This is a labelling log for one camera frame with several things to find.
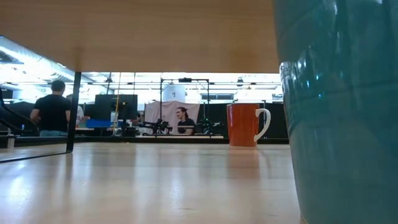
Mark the background black robot arm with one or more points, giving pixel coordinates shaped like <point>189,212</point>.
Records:
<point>206,127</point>
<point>160,126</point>

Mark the person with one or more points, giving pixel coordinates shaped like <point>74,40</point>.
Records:
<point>51,112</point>
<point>186,124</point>
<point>80,113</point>

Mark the pale pink cloth backdrop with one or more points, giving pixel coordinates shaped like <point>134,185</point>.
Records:
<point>164,112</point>

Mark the black monitor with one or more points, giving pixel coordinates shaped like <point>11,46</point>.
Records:
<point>105,107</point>

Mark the wooden shelf with black legs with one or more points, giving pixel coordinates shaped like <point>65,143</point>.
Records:
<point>140,37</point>

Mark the blue bin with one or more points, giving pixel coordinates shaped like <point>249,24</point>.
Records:
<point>99,124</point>

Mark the teal mug white interior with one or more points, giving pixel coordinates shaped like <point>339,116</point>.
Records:
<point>342,124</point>

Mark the black table frame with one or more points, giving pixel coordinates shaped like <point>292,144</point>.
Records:
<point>205,140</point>

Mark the background black rig frame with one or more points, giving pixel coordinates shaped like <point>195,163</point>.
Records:
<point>185,80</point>

